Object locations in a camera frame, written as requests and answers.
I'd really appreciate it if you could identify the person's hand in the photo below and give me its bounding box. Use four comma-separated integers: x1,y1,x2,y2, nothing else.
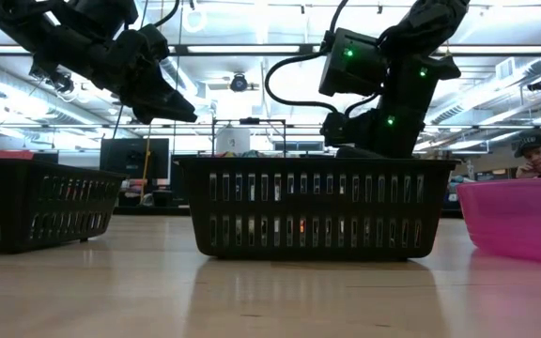
516,163,541,179

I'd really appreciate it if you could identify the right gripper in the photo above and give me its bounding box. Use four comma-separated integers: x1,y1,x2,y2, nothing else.
334,93,429,159

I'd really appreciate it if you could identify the dark desk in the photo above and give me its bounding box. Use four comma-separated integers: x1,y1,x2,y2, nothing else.
0,147,60,164

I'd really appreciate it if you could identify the yellow pole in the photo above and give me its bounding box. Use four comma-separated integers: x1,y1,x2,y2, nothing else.
140,137,153,198

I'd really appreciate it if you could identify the person's cap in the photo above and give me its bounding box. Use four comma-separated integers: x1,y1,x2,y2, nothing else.
513,133,541,159

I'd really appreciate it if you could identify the black computer monitor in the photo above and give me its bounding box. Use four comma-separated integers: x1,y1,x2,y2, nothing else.
100,137,171,180

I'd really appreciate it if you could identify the pink plastic bowl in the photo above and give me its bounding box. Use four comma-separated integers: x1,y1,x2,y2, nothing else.
456,177,541,267

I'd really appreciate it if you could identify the black ceiling spotlight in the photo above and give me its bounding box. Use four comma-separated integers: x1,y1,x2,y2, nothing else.
39,65,77,95

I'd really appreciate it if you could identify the black overhead camera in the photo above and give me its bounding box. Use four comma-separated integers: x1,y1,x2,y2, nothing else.
229,72,261,93

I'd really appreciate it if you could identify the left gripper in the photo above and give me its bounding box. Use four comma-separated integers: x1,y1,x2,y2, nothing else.
28,23,198,126

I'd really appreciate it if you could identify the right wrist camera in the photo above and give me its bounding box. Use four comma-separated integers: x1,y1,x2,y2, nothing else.
320,110,379,148

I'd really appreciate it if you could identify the black metal rack frame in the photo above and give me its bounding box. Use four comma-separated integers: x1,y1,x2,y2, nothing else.
210,116,288,159

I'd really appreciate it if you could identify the black slotted plastic basket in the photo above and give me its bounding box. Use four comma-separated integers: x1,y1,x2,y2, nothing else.
0,158,129,254
174,156,462,262

